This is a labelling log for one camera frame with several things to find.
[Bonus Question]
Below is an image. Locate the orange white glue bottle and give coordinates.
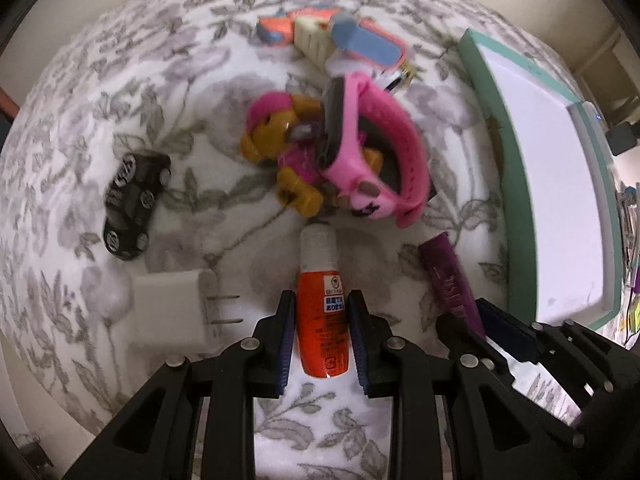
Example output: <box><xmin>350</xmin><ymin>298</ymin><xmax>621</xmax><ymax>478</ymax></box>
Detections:
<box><xmin>296</xmin><ymin>223</ymin><xmax>349</xmax><ymax>378</ymax></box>

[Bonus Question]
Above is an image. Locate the black toy car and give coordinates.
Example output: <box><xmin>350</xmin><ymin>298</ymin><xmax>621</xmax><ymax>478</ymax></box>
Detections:
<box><xmin>103</xmin><ymin>151</ymin><xmax>171</xmax><ymax>261</ymax></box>

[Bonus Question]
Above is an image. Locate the pink smart watch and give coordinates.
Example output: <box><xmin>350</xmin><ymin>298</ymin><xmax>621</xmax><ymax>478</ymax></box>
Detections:
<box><xmin>316</xmin><ymin>73</ymin><xmax>431</xmax><ymax>229</ymax></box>

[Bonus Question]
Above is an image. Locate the pink hat puppy figure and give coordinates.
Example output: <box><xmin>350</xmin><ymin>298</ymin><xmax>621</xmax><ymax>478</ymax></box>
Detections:
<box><xmin>240</xmin><ymin>91</ymin><xmax>394</xmax><ymax>219</ymax></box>

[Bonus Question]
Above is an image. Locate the purple tube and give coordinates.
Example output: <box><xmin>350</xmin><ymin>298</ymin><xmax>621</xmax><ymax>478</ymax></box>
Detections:
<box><xmin>418</xmin><ymin>232</ymin><xmax>486</xmax><ymax>339</ymax></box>

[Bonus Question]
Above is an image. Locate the white plug charger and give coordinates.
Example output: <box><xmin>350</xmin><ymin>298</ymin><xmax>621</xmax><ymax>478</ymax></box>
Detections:
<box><xmin>132</xmin><ymin>269</ymin><xmax>243</xmax><ymax>356</ymax></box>

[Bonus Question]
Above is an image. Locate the teal white cardboard box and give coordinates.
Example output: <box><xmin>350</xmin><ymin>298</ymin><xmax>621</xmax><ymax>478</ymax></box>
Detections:
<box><xmin>458</xmin><ymin>29</ymin><xmax>625</xmax><ymax>330</ymax></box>

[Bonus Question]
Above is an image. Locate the black power adapter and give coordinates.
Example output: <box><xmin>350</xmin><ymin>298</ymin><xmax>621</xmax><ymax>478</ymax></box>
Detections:
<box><xmin>605</xmin><ymin>122</ymin><xmax>640</xmax><ymax>156</ymax></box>

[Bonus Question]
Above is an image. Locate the white power strip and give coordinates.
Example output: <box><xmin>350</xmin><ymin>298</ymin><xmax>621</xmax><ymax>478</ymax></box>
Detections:
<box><xmin>582</xmin><ymin>101</ymin><xmax>614</xmax><ymax>165</ymax></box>

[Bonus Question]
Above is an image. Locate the cream wooden shelf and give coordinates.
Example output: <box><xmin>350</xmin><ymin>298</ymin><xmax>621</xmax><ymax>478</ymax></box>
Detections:
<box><xmin>573</xmin><ymin>27</ymin><xmax>639</xmax><ymax>127</ymax></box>

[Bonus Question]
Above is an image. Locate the cream hair claw clip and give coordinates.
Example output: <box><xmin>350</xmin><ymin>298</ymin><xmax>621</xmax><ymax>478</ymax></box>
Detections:
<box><xmin>294</xmin><ymin>16</ymin><xmax>336</xmax><ymax>70</ymax></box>

